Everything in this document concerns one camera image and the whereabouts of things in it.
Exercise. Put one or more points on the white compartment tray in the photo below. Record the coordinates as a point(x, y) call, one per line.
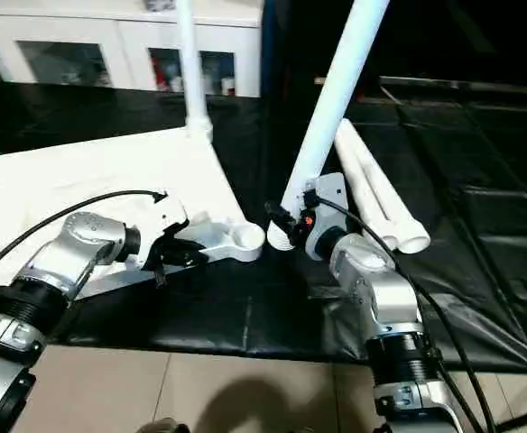
point(92, 171)

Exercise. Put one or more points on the white plastic table leg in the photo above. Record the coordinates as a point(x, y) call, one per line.
point(394, 198)
point(336, 99)
point(367, 185)
point(191, 72)

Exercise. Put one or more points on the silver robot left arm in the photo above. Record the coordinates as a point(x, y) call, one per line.
point(65, 257)

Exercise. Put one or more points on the black work mat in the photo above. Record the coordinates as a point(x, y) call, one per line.
point(245, 316)

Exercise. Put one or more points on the small tan tag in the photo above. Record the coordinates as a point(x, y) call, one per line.
point(320, 82)

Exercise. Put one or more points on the small red bottle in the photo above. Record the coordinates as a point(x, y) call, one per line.
point(166, 79)

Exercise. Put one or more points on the long black bar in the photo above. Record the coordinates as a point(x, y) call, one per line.
point(471, 87)

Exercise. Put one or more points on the white glass-door cabinet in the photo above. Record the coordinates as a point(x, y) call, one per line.
point(92, 41)

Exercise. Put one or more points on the silver crumpled object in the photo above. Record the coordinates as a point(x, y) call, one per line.
point(160, 4)

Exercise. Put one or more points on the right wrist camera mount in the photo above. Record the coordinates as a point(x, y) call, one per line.
point(327, 197)

